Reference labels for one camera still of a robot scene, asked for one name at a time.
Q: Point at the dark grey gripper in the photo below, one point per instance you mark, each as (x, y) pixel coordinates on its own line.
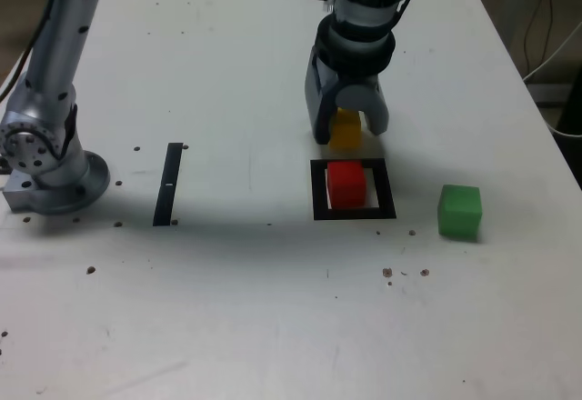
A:
(357, 79)

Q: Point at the yellow cube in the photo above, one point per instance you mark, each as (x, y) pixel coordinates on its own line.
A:
(345, 132)

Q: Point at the red cube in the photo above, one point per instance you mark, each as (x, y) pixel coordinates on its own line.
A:
(346, 186)

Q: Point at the green cube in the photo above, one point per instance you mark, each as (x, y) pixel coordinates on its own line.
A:
(459, 213)

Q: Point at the black tape square outline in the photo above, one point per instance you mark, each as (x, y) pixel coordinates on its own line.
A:
(388, 191)

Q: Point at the black tape strip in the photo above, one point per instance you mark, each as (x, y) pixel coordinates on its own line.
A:
(166, 200)

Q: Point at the black box beside table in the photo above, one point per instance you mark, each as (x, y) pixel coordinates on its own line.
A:
(574, 113)

